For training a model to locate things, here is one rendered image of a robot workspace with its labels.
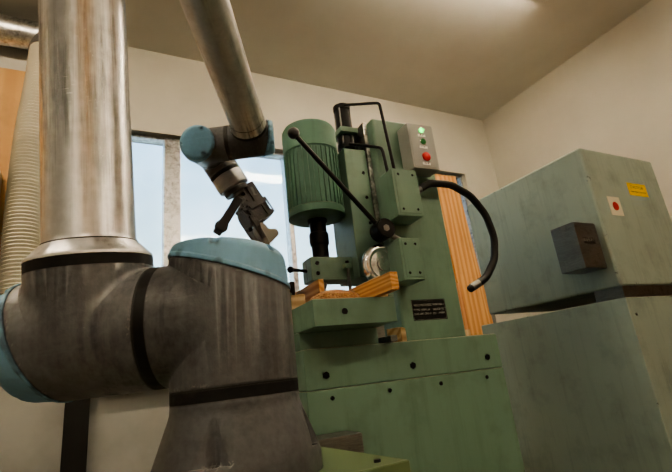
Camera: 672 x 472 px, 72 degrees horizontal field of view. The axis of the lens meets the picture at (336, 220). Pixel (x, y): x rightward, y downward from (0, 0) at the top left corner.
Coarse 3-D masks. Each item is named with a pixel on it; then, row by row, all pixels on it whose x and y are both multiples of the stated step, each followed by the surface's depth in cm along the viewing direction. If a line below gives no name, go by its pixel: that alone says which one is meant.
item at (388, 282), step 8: (392, 272) 102; (376, 280) 107; (384, 280) 104; (392, 280) 102; (360, 288) 114; (368, 288) 110; (376, 288) 107; (384, 288) 104; (392, 288) 101; (360, 296) 114; (368, 296) 110; (376, 296) 108
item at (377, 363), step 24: (480, 336) 127; (312, 360) 105; (336, 360) 107; (360, 360) 110; (384, 360) 112; (408, 360) 115; (432, 360) 118; (456, 360) 121; (480, 360) 124; (312, 384) 103; (336, 384) 106; (360, 384) 108
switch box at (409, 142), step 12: (408, 132) 148; (408, 144) 147; (420, 144) 148; (432, 144) 150; (408, 156) 147; (420, 156) 147; (432, 156) 149; (408, 168) 147; (420, 168) 145; (432, 168) 147
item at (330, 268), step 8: (304, 264) 138; (312, 264) 134; (320, 264) 135; (328, 264) 136; (336, 264) 137; (352, 264) 139; (312, 272) 133; (320, 272) 134; (328, 272) 135; (336, 272) 136; (344, 272) 137; (352, 272) 138; (304, 280) 137; (312, 280) 132; (328, 280) 135; (336, 280) 136; (344, 280) 137; (352, 280) 139
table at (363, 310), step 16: (304, 304) 105; (320, 304) 102; (336, 304) 103; (352, 304) 105; (368, 304) 107; (384, 304) 108; (304, 320) 105; (320, 320) 100; (336, 320) 102; (352, 320) 104; (368, 320) 105; (384, 320) 107
